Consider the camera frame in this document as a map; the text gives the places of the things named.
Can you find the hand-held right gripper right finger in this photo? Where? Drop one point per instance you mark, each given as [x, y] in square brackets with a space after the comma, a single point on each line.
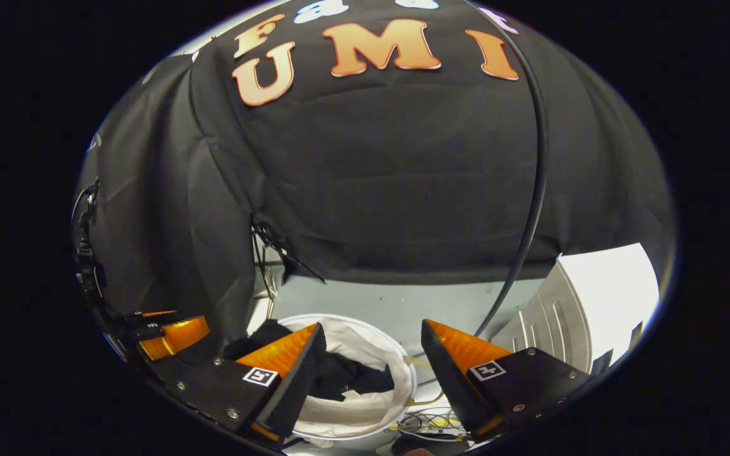
[447, 380]

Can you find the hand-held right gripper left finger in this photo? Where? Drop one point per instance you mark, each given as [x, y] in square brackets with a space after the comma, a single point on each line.
[292, 392]

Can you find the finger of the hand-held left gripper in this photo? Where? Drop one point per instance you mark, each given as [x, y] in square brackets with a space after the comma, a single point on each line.
[175, 335]

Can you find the black knit garment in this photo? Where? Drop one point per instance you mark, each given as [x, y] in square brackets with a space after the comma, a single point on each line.
[352, 380]

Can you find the white laundry hamper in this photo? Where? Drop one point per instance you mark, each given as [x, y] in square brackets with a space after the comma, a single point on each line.
[371, 342]

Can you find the black clothes rack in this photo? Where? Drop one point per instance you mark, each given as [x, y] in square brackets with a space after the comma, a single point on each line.
[541, 158]

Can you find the white panelled door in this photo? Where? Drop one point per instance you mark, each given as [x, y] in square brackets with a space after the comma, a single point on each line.
[593, 297]

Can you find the black backdrop cloth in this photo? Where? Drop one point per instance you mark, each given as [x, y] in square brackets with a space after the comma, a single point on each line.
[403, 158]

